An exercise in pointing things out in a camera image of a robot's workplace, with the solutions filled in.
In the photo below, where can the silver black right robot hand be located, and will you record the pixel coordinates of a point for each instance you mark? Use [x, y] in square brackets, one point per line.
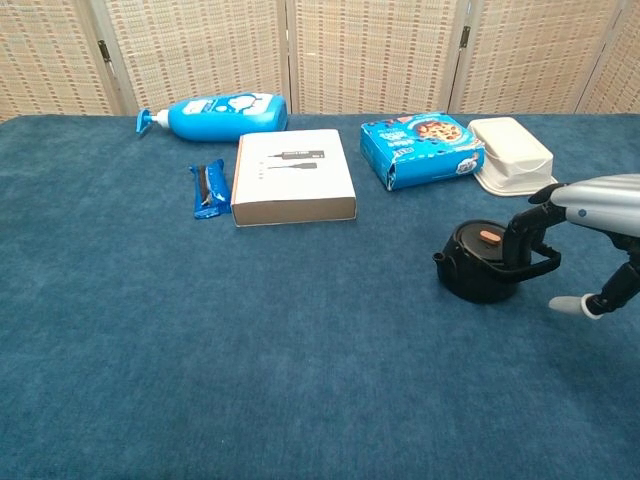
[605, 200]

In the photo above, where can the black kettle with orange knob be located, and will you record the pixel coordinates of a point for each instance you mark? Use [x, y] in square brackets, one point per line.
[470, 280]

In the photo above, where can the white plastic food container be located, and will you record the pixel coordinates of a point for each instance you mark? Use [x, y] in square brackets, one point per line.
[510, 155]

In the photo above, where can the woven bamboo screen panel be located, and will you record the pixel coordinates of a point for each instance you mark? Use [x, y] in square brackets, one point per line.
[375, 50]
[45, 55]
[620, 70]
[535, 50]
[195, 50]

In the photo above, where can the blue cookie box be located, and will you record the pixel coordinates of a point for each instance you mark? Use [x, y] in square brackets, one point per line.
[415, 155]

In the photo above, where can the flat white cardboard box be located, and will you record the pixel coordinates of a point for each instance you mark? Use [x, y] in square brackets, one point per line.
[290, 175]

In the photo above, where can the blue felt table cover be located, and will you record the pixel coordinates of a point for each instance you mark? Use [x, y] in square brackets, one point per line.
[250, 325]

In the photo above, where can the blue pump lotion bottle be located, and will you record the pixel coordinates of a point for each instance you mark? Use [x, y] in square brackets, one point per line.
[225, 120]

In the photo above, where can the blue cookie snack packet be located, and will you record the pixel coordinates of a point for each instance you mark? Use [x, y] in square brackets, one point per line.
[212, 192]

